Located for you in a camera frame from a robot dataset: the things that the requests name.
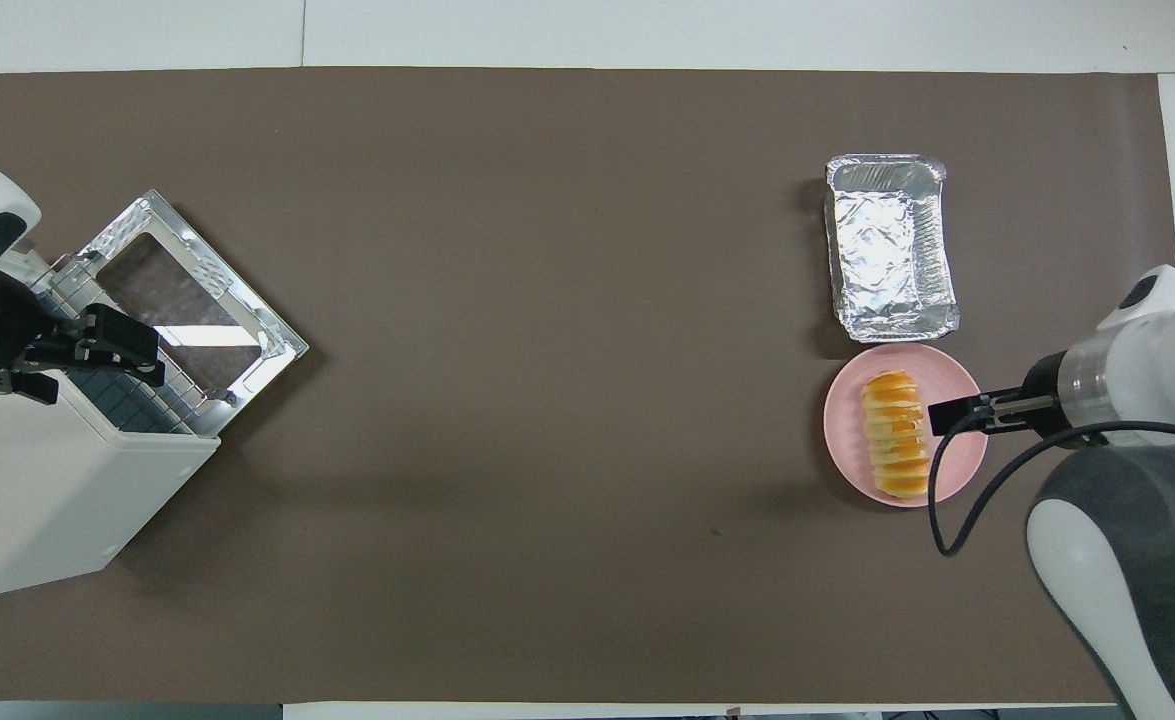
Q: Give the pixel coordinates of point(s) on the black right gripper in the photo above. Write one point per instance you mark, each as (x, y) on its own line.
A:
(1042, 400)

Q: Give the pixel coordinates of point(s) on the sliced golden bread loaf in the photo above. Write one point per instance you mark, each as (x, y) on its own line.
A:
(895, 440)

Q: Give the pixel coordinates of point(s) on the aluminium foil tray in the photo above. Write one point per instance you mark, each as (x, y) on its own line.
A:
(887, 250)

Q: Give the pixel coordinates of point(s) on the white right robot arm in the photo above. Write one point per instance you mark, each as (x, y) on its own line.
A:
(1137, 560)

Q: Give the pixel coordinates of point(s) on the glass oven door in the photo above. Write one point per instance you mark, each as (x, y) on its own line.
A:
(237, 325)

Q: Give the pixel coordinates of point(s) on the white toaster oven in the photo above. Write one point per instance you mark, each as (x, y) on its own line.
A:
(37, 490)

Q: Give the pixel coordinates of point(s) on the pink round plate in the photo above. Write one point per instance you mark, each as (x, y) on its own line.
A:
(957, 460)

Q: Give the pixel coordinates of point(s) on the brown table mat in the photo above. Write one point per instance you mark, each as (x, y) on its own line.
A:
(567, 400)

